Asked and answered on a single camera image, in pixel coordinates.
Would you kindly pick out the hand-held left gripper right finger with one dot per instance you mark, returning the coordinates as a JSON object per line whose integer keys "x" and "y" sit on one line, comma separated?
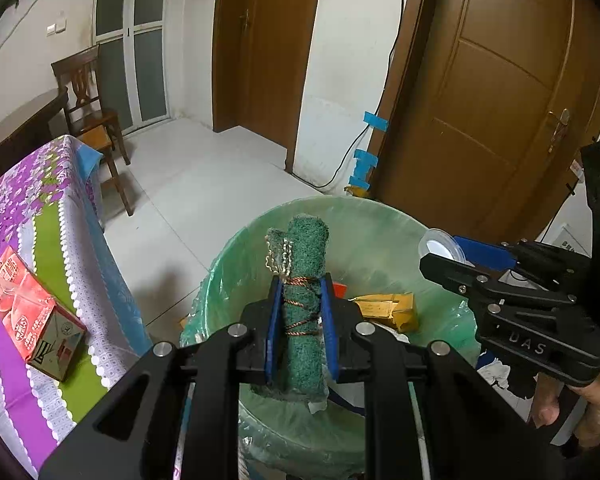
{"x": 330, "y": 330}

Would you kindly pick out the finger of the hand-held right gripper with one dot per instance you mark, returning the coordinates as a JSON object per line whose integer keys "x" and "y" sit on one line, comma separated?
{"x": 485, "y": 255}
{"x": 480, "y": 282}

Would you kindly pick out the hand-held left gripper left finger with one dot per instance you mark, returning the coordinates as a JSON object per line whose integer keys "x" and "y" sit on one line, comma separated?
{"x": 272, "y": 330}

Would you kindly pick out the gold foil wrapper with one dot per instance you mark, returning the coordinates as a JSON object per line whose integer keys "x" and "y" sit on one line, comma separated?
{"x": 395, "y": 310}

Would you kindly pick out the green cloth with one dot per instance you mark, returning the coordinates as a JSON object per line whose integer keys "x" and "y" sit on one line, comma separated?
{"x": 302, "y": 260}

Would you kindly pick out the trash bin with green bag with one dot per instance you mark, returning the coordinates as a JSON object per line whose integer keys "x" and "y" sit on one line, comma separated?
{"x": 380, "y": 260}

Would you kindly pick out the white plastic lid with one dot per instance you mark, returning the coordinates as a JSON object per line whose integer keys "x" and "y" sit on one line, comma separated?
{"x": 437, "y": 245}

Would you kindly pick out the blue tape piece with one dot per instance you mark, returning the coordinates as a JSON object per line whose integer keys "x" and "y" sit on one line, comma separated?
{"x": 359, "y": 178}
{"x": 376, "y": 121}
{"x": 365, "y": 160}

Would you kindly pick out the brown panelled door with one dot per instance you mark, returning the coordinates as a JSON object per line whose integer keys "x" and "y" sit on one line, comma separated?
{"x": 490, "y": 85}

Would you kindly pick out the striped floral bed sheet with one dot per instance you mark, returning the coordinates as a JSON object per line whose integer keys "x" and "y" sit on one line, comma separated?
{"x": 50, "y": 230}

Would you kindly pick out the red and white carton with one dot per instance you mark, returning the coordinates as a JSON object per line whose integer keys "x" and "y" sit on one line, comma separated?
{"x": 25, "y": 305}

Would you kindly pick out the wooden chair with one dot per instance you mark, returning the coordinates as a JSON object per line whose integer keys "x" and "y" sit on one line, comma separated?
{"x": 97, "y": 125}

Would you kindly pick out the brown wooden door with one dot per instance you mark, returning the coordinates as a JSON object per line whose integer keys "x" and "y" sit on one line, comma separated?
{"x": 270, "y": 60}

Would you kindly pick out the white glass door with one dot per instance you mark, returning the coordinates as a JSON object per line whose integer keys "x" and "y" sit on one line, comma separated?
{"x": 147, "y": 75}

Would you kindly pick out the dark wooden table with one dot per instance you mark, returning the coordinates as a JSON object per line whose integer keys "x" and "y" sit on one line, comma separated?
{"x": 20, "y": 130}

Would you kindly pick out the white wall switch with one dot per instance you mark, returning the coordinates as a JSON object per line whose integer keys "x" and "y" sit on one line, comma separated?
{"x": 57, "y": 26}

